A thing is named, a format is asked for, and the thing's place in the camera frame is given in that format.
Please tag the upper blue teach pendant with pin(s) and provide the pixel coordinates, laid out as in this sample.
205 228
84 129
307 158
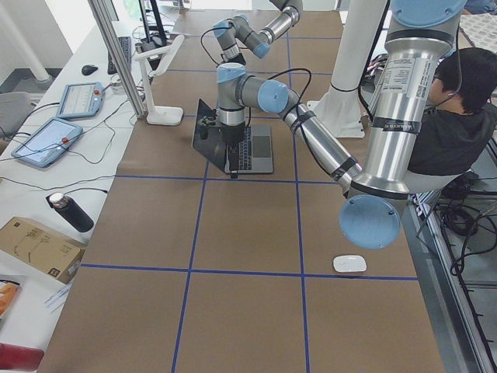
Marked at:
80 101

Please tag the brown cardboard box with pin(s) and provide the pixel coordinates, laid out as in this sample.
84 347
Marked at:
51 252

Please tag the lower blue teach pendant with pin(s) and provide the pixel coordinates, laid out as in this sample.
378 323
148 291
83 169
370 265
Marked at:
48 143

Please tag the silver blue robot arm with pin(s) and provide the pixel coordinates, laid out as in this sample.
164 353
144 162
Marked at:
229 32
419 34

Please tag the person in black hoodie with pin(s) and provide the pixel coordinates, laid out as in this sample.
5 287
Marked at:
456 131

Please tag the blue teach pendant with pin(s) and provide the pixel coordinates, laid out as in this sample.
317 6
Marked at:
80 101
48 143

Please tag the aluminium frame post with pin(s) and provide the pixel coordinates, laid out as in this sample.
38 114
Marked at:
105 24

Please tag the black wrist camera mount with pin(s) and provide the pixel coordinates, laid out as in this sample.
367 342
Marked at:
205 123

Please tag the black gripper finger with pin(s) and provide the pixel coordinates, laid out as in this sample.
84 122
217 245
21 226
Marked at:
233 160

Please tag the black computer mouse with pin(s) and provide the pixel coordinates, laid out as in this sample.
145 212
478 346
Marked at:
88 69

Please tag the grey laptop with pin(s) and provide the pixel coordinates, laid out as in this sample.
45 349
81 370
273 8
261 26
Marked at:
255 152

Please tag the white computer mouse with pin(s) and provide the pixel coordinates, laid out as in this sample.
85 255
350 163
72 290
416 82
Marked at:
349 264

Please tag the black water bottle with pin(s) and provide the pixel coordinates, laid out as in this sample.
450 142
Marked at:
70 211

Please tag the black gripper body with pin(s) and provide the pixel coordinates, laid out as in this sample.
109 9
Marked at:
231 134

